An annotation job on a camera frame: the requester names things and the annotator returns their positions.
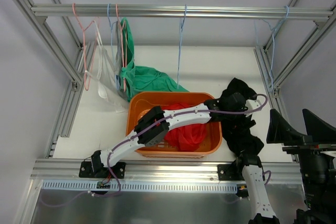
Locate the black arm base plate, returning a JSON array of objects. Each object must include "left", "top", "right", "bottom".
[{"left": 217, "top": 163, "right": 244, "bottom": 181}]

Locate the red tank top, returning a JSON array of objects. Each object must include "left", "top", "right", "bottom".
[{"left": 164, "top": 102, "right": 207, "bottom": 152}]

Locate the orange plastic basket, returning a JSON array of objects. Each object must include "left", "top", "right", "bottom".
[{"left": 126, "top": 92, "right": 222, "bottom": 158}]

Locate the white slotted cable duct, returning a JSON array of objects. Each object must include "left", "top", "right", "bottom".
[{"left": 41, "top": 180, "right": 238, "bottom": 194}]

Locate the grey tank top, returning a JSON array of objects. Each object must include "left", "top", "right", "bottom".
[{"left": 114, "top": 21, "right": 122, "bottom": 76}]

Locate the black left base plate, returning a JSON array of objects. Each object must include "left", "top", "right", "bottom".
[{"left": 79, "top": 161, "right": 126, "bottom": 179}]

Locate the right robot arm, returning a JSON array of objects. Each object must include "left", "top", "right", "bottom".
[{"left": 234, "top": 109, "right": 335, "bottom": 223}]

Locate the aluminium frame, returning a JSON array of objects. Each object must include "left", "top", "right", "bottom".
[{"left": 0, "top": 0, "right": 336, "bottom": 224}]

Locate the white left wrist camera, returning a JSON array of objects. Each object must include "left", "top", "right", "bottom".
[{"left": 246, "top": 100, "right": 262, "bottom": 111}]

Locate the black tank top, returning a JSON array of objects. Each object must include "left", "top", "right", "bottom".
[{"left": 221, "top": 78, "right": 264, "bottom": 156}]

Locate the light blue hanger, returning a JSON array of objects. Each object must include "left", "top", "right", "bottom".
[
  {"left": 261, "top": 5, "right": 290, "bottom": 93},
  {"left": 176, "top": 4, "right": 187, "bottom": 88},
  {"left": 107, "top": 3, "right": 120, "bottom": 90}
]

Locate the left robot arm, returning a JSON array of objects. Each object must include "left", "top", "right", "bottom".
[{"left": 90, "top": 92, "right": 251, "bottom": 178}]

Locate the green tank top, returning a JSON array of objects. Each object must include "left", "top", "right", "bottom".
[{"left": 120, "top": 18, "right": 187, "bottom": 101}]

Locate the white tank top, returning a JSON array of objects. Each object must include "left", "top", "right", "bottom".
[{"left": 93, "top": 28, "right": 128, "bottom": 113}]

